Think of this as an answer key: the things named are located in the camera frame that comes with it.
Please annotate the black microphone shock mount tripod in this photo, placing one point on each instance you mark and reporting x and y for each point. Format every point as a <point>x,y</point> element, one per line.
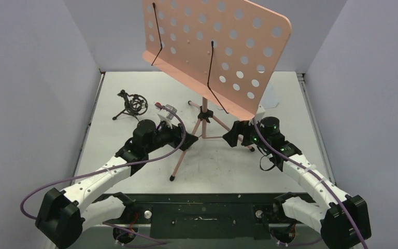
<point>134,105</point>

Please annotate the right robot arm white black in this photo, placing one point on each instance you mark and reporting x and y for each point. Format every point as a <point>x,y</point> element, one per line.
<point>342,220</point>

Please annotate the wrist camera silver box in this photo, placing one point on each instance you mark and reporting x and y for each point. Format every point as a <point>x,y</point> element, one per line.
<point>166,115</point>
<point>260,113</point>

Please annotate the right wrist camera silver box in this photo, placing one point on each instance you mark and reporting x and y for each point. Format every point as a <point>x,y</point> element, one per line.
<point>260,113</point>

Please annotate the pink perforated music stand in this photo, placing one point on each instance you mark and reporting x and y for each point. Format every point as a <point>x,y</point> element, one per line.
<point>225,51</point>

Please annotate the left wrist camera silver box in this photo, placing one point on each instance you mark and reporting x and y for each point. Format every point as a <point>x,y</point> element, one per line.
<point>166,115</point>

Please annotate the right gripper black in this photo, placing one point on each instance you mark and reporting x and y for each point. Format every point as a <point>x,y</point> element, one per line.
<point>239,130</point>

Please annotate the white sheet music paper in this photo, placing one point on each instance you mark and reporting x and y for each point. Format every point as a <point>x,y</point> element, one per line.
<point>269,99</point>

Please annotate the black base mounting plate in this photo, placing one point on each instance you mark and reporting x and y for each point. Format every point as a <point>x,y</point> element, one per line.
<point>202,216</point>

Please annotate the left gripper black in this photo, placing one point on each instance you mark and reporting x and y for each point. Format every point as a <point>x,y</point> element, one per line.
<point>178,135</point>

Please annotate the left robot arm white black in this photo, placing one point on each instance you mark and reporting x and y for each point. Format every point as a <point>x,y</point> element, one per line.
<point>64,215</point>

